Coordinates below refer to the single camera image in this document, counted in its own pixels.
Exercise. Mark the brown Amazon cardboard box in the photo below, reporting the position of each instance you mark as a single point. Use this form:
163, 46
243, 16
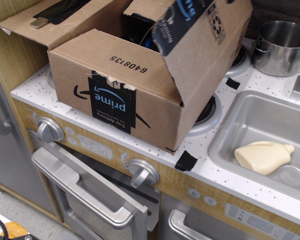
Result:
146, 67

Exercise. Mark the silver right stove knob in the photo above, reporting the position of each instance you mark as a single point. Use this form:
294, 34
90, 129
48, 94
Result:
142, 173

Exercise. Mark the silver stove knob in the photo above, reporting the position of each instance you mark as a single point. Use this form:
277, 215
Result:
49, 131
142, 173

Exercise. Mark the black tape piece front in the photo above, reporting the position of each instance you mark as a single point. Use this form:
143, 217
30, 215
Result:
186, 162

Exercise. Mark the black tape piece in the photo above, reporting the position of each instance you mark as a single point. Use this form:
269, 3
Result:
186, 162
232, 83

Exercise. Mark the grey front stove burner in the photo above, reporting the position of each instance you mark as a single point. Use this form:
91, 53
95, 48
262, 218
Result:
208, 118

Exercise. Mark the grey stove burner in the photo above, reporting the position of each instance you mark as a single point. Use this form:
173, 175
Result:
241, 63
208, 118

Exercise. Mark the silver toy sink basin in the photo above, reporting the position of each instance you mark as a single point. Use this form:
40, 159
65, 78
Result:
257, 117

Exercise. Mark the black tape piece rear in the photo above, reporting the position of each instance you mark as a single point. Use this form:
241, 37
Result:
232, 83

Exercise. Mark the silver left stove knob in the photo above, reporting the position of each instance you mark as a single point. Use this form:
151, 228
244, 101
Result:
49, 131

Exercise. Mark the silver toy oven door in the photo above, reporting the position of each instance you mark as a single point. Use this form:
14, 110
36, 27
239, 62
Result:
90, 204

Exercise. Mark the silver dishwasher door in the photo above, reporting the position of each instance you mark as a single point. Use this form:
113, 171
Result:
179, 221

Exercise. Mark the grey rear stove burner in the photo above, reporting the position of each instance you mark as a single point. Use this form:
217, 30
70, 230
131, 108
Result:
241, 63

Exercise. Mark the cream toy detergent bottle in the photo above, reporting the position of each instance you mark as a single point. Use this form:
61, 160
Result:
264, 157

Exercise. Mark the silver toy fridge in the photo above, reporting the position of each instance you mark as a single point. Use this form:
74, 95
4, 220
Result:
18, 176

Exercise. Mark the stainless steel pot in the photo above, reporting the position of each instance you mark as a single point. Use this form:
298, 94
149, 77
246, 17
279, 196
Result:
277, 49

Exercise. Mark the silver metal bar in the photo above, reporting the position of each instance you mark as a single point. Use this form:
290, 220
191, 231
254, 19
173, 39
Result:
39, 23

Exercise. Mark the orange object on floor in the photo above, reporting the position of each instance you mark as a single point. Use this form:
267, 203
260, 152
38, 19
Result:
15, 230

